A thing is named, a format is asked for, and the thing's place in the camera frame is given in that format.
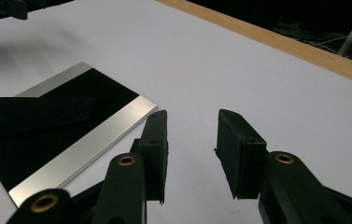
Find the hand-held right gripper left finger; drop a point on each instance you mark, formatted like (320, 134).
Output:
(155, 155)

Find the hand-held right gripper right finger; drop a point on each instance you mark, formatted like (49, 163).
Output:
(240, 161)

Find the black rectangular bar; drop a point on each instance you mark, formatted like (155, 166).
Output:
(89, 146)

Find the white paper sheet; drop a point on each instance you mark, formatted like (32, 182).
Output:
(211, 62)

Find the wooden table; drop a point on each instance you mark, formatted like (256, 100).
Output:
(288, 43)

